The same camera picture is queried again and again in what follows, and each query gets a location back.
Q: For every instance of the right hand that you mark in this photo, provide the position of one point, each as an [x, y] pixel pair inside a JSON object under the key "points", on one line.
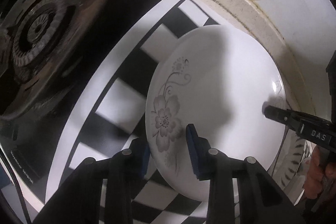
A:
{"points": [[313, 185]]}

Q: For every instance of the white blue-leaf plate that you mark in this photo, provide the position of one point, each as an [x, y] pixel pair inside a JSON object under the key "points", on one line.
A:
{"points": [[293, 150]]}

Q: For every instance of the black glass cooktop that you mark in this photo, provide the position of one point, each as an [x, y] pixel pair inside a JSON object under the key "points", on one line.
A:
{"points": [[30, 140]]}

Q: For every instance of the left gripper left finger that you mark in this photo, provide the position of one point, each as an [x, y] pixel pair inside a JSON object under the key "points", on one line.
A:
{"points": [[139, 158]]}

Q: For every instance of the checkerboard mat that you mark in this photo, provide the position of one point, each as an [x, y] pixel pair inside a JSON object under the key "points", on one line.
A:
{"points": [[109, 112]]}

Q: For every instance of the gas stove burner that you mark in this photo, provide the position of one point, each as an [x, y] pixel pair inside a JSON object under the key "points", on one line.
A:
{"points": [[41, 44]]}

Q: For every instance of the white floral plate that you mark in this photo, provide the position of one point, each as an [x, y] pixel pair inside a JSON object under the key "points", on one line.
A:
{"points": [[219, 79]]}

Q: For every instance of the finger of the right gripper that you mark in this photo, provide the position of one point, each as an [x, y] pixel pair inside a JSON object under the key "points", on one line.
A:
{"points": [[286, 117]]}

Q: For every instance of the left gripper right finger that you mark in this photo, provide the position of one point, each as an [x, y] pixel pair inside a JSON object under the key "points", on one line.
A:
{"points": [[199, 153]]}

